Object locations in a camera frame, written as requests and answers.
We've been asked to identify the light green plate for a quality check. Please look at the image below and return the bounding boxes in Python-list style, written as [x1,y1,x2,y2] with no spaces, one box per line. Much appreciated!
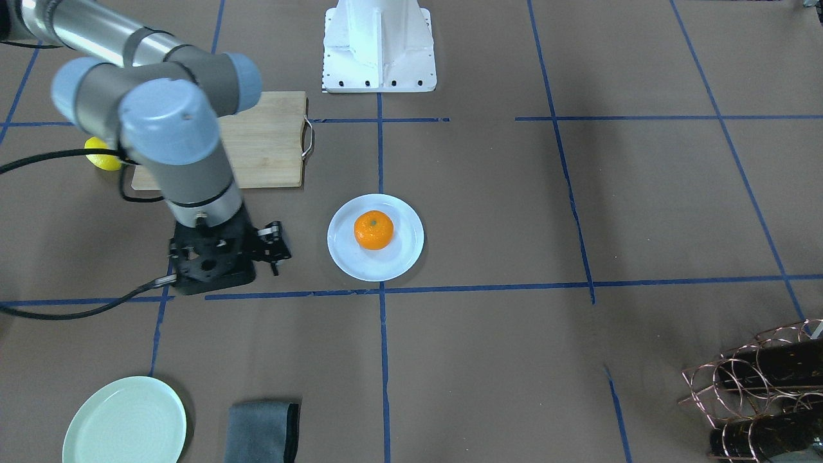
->
[62,376,187,462]

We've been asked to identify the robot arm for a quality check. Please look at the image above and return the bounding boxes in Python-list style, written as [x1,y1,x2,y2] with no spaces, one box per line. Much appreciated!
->
[2,1,291,295]

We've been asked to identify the bamboo cutting board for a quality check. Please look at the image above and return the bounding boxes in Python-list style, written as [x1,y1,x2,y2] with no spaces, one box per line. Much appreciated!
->
[132,91,314,194]

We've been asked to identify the light blue plate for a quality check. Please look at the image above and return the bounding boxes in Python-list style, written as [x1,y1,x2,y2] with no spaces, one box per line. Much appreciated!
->
[327,194,424,282]

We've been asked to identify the copper wire bottle rack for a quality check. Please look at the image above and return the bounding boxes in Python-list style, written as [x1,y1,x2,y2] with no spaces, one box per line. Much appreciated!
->
[682,319,822,462]

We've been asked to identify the dark green wine bottle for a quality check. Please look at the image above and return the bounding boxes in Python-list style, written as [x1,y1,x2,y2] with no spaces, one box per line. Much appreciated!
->
[715,339,822,392]

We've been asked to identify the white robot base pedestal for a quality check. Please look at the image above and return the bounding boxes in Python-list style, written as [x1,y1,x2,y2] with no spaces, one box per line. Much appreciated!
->
[321,1,438,94]

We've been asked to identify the lower yellow lemon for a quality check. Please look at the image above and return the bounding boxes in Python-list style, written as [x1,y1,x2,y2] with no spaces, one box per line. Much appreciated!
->
[84,137,122,171]

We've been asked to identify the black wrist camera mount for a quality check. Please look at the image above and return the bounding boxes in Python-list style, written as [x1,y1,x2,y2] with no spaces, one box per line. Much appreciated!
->
[257,221,285,247]

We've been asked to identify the orange fruit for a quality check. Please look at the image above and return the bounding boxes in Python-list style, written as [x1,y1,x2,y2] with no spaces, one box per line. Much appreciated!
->
[352,209,395,250]

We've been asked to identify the grey folded cloth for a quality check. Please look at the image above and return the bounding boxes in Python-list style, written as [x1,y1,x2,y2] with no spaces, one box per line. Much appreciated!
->
[223,401,300,462]

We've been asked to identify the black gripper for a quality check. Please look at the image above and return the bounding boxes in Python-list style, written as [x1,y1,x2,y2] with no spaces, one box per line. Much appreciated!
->
[168,206,292,295]

